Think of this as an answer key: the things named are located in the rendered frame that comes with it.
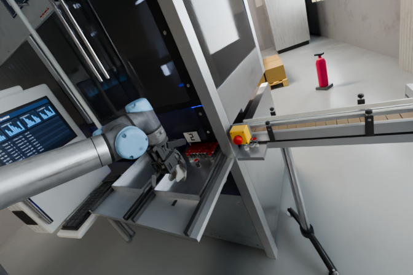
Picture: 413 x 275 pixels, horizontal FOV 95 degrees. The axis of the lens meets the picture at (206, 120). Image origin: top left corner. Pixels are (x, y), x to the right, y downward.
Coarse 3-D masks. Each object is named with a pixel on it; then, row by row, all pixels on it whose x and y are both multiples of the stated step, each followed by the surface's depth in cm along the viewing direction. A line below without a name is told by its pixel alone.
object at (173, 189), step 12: (216, 156) 98; (192, 168) 97; (204, 168) 93; (168, 180) 95; (180, 180) 92; (192, 180) 88; (204, 180) 85; (156, 192) 87; (168, 192) 82; (180, 192) 84; (192, 192) 81
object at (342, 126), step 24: (360, 96) 77; (264, 120) 97; (288, 120) 85; (312, 120) 80; (336, 120) 79; (360, 120) 81; (384, 120) 69; (408, 120) 65; (288, 144) 88; (312, 144) 83; (336, 144) 79
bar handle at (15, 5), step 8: (8, 0) 88; (16, 8) 89; (24, 16) 91; (24, 24) 92; (32, 32) 93; (40, 40) 96; (48, 56) 98; (56, 64) 100; (64, 72) 103; (64, 80) 104; (72, 88) 105; (80, 96) 108; (88, 112) 111; (96, 120) 114
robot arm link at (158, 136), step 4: (160, 128) 64; (156, 132) 63; (160, 132) 63; (164, 132) 66; (148, 136) 62; (152, 136) 62; (156, 136) 63; (160, 136) 64; (164, 136) 65; (148, 140) 63; (152, 140) 63; (156, 140) 63; (160, 140) 64; (148, 144) 64; (152, 144) 64
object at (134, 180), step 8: (144, 152) 127; (136, 160) 121; (144, 160) 124; (128, 168) 116; (136, 168) 119; (144, 168) 115; (152, 168) 112; (120, 176) 111; (128, 176) 114; (136, 176) 111; (144, 176) 107; (112, 184) 106; (120, 184) 110; (128, 184) 106; (136, 184) 103; (144, 184) 100; (136, 192) 96
